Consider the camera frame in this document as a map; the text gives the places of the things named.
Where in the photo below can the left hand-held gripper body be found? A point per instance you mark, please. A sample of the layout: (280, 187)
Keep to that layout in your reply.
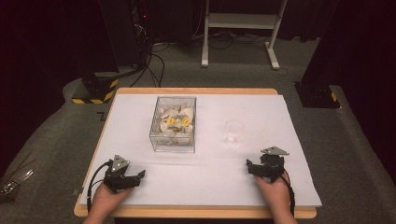
(115, 179)

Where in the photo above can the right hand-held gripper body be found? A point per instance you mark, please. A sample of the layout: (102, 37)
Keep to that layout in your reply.
(271, 166)

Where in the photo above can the small clear plastic cup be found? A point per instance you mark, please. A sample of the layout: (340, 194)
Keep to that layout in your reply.
(233, 132)

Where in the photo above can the clear plastic drawer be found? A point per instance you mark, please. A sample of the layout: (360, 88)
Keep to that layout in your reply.
(172, 137)

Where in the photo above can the clear plastic drawer box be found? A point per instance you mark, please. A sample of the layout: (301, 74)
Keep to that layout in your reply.
(172, 124)

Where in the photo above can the pile of white yellow packets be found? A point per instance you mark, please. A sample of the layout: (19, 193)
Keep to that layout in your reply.
(176, 122)

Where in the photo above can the person's left hand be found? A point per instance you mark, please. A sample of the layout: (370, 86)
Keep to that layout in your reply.
(106, 199)

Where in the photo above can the person's right hand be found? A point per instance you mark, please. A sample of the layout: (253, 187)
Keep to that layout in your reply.
(275, 194)

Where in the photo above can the grey tape piece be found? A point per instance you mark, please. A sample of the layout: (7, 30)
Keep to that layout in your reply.
(77, 191)

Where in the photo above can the white table sheet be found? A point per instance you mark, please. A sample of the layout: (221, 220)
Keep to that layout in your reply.
(211, 174)

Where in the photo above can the black stand with striped base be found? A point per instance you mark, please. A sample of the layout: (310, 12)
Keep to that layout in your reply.
(96, 90)

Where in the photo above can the black stand base yellow mark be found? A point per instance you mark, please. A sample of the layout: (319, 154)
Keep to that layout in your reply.
(316, 95)

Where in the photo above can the wooden table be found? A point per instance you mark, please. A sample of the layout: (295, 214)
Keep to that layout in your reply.
(193, 90)

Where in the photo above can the clear plastic object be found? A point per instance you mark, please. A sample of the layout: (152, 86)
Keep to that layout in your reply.
(14, 183)

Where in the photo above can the black computer tower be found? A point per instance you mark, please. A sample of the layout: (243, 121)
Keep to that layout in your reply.
(141, 28)

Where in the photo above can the white metal stand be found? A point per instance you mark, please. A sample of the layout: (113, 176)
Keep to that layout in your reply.
(239, 21)

